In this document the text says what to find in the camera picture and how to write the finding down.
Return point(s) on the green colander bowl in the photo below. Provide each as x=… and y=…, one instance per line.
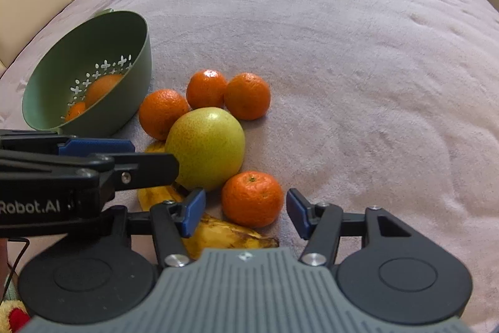
x=132, y=44

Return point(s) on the yellow and red plush toy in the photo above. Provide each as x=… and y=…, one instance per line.
x=9, y=317

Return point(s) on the yellow-green pear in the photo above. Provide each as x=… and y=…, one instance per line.
x=205, y=147

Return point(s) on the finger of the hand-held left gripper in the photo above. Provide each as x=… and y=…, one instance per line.
x=95, y=147
x=156, y=169

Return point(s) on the brown kiwi fruit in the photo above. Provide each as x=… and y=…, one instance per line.
x=76, y=110

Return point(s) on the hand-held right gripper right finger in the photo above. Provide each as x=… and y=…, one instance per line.
x=298, y=214

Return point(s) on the pink bed blanket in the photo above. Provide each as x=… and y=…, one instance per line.
x=312, y=44

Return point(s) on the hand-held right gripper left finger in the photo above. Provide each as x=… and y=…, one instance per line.
x=193, y=214

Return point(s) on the orange mandarin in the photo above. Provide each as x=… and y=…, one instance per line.
x=103, y=87
x=247, y=95
x=206, y=88
x=252, y=199
x=163, y=118

